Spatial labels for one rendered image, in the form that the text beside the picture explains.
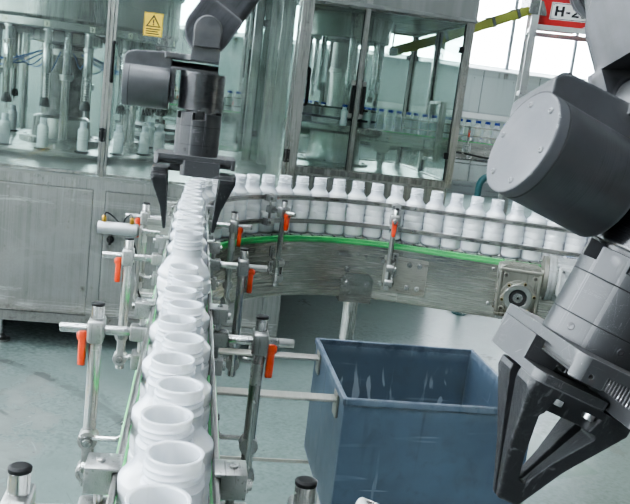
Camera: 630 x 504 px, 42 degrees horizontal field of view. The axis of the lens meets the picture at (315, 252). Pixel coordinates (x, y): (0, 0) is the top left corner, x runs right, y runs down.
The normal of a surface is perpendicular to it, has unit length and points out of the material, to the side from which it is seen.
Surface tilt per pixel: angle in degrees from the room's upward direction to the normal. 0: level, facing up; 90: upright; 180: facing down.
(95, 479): 90
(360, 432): 90
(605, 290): 75
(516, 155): 70
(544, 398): 109
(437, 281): 90
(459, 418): 90
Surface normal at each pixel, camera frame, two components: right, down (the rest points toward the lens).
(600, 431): -0.04, 0.50
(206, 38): 0.14, 0.19
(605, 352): -0.06, 0.10
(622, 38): -0.89, 0.10
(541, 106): -0.86, -0.40
